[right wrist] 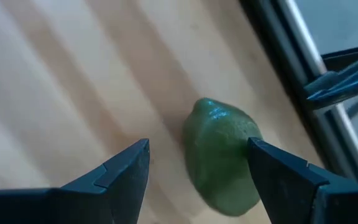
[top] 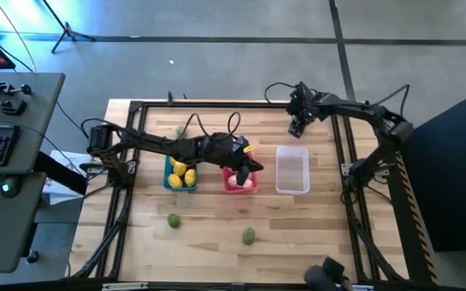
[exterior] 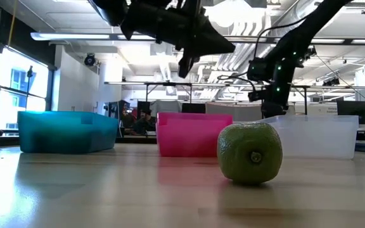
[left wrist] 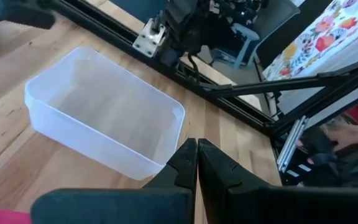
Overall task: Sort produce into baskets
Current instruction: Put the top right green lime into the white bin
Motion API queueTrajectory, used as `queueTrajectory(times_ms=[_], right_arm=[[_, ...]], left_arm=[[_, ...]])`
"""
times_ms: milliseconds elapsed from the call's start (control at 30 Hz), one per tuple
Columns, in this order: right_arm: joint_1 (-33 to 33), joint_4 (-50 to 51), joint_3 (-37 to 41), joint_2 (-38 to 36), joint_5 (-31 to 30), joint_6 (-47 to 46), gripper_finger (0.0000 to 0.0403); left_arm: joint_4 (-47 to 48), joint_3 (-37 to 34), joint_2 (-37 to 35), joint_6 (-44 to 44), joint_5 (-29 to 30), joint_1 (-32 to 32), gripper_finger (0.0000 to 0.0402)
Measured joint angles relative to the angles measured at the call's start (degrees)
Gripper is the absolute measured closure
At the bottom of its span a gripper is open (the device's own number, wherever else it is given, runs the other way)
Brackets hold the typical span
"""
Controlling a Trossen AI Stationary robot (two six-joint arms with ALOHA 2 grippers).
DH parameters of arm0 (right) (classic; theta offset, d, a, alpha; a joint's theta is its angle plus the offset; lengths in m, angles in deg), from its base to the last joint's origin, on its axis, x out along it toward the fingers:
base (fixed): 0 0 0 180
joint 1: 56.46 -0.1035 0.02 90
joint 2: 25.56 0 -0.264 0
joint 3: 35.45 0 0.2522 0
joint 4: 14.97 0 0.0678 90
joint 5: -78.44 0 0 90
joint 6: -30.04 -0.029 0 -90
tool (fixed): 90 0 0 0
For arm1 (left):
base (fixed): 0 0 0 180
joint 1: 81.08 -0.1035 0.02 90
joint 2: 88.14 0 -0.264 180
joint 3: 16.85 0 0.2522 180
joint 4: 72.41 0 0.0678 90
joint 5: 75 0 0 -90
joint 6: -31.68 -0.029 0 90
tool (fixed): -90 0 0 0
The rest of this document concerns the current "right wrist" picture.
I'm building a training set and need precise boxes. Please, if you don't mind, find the black metal table frame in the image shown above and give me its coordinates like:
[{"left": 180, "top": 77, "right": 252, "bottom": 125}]
[{"left": 237, "top": 0, "right": 358, "bottom": 190}]

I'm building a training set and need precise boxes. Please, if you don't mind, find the green lime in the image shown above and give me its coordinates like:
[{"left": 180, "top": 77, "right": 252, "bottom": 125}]
[{"left": 181, "top": 97, "right": 264, "bottom": 217}]

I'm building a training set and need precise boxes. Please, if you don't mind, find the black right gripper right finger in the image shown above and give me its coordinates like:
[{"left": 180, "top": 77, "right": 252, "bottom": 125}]
[{"left": 247, "top": 137, "right": 358, "bottom": 224}]

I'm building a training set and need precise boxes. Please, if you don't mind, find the black clamp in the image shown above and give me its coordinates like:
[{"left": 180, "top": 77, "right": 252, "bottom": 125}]
[{"left": 303, "top": 43, "right": 358, "bottom": 110}]

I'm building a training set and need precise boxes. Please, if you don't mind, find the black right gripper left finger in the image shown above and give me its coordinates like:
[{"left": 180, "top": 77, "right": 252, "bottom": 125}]
[{"left": 0, "top": 138, "right": 151, "bottom": 224}]

